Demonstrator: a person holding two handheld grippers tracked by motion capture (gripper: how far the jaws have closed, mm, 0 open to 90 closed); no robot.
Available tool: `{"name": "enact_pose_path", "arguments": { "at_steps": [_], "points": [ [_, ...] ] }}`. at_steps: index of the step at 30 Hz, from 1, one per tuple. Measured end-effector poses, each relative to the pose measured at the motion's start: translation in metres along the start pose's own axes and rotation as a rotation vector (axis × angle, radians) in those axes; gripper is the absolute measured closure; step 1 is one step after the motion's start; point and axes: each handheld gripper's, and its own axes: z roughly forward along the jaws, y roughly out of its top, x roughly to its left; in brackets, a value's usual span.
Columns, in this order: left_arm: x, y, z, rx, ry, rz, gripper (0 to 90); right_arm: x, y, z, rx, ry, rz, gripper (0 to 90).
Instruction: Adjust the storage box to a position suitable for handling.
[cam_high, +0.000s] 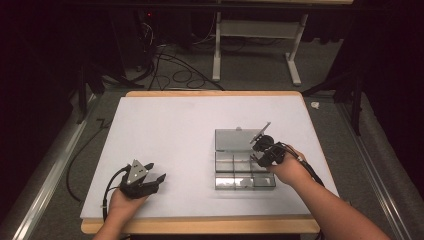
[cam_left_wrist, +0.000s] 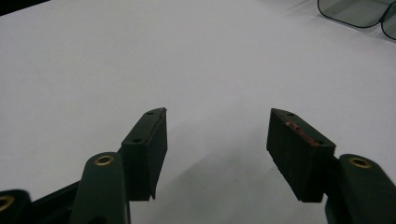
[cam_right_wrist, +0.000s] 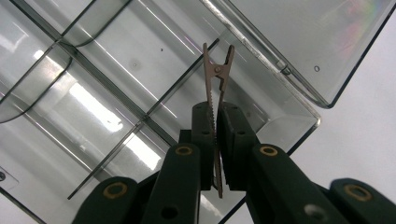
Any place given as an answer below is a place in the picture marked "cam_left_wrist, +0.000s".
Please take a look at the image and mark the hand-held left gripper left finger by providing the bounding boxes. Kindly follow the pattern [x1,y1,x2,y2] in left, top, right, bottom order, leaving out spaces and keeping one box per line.
[120,106,169,202]

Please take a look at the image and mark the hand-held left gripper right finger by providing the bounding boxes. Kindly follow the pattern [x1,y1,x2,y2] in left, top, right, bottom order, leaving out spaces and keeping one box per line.
[265,107,337,203]

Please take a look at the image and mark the smoky clear plastic box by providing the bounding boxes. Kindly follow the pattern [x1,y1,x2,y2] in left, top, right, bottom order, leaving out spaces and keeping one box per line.
[317,0,396,41]

